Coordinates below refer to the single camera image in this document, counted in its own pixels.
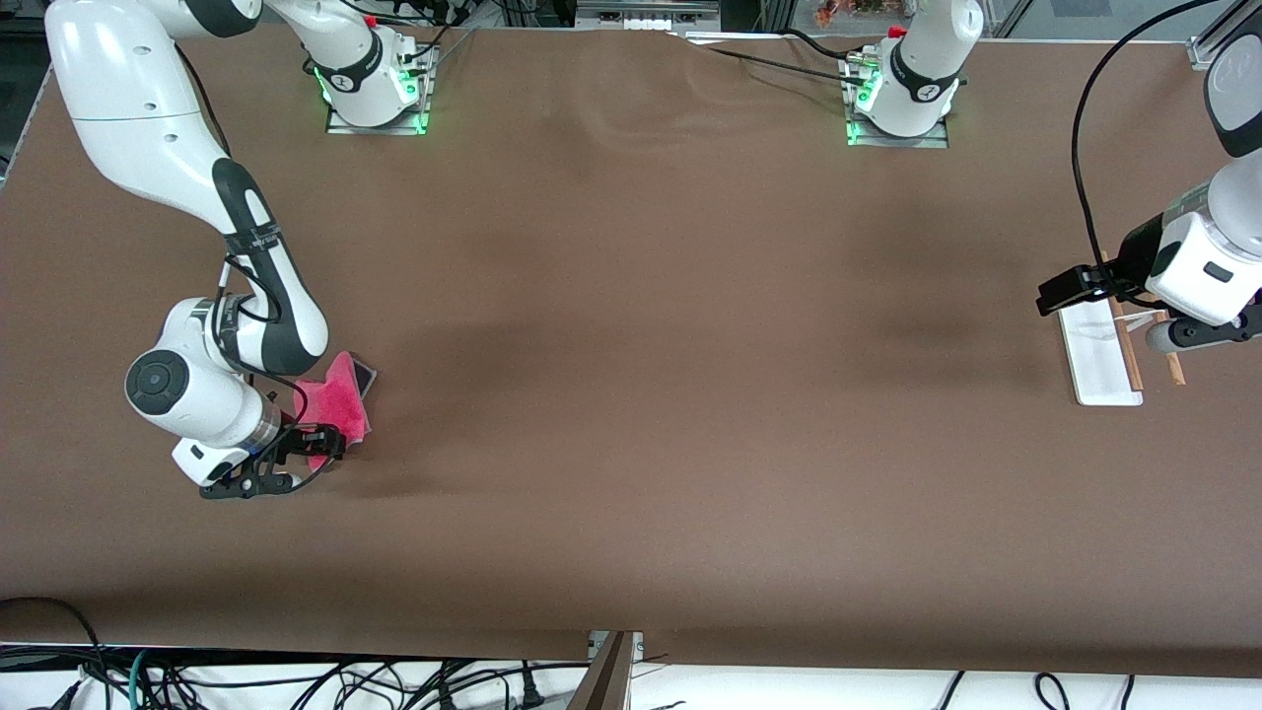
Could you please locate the metal beam bracket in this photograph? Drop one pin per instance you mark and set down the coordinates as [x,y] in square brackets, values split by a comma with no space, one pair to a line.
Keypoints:
[637,646]

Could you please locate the aluminium frame profile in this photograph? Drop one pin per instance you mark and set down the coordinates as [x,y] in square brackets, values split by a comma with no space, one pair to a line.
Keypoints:
[1211,41]

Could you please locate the grey power strip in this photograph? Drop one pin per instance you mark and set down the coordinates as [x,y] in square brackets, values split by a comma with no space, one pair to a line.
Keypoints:
[646,12]

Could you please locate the brown table cover sheet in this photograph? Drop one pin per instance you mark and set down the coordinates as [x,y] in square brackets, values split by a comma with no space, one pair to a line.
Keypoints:
[631,444]

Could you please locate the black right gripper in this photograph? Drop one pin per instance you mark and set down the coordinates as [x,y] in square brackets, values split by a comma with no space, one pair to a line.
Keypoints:
[292,438]

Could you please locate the pink towel grey backing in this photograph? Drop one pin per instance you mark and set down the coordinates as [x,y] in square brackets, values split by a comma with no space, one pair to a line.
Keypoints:
[340,404]

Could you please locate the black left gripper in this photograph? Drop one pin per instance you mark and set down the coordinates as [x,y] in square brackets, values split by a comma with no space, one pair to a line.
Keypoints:
[1136,256]

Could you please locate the black power plug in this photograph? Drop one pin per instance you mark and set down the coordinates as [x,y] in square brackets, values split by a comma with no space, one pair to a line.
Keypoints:
[530,690]

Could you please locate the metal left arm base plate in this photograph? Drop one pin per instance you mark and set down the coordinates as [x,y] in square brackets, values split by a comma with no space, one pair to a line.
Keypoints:
[868,141]

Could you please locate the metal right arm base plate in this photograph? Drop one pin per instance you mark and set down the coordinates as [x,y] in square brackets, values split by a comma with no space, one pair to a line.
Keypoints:
[340,124]

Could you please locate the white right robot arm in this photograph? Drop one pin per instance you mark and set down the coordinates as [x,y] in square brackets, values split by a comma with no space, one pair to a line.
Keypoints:
[138,108]

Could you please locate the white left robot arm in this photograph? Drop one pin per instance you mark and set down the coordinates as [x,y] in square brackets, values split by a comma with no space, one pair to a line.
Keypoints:
[917,89]

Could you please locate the orange background object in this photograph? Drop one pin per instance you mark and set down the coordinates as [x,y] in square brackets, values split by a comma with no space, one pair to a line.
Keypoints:
[853,10]

